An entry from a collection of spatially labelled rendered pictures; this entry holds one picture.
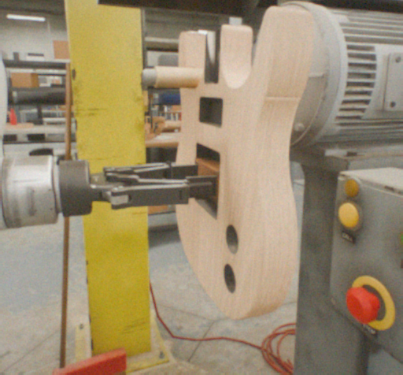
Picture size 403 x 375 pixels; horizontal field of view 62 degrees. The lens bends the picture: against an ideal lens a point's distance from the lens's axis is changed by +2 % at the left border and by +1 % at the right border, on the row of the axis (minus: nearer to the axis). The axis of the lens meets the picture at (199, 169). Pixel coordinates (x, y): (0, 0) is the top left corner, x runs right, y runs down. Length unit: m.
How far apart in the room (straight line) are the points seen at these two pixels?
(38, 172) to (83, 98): 0.99
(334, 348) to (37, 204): 0.68
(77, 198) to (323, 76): 0.39
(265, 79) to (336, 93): 0.22
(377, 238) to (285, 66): 0.23
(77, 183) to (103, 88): 1.00
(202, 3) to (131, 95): 0.74
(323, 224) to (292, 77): 0.48
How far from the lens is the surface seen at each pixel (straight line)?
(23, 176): 0.44
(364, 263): 0.48
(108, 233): 1.53
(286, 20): 0.36
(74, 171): 0.45
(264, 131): 0.37
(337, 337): 0.86
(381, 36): 0.64
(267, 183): 0.38
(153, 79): 0.55
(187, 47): 0.62
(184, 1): 0.75
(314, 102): 0.56
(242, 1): 0.80
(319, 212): 0.79
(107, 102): 1.42
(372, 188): 0.45
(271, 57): 0.36
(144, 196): 0.42
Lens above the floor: 1.21
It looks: 12 degrees down
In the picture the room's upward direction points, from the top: straight up
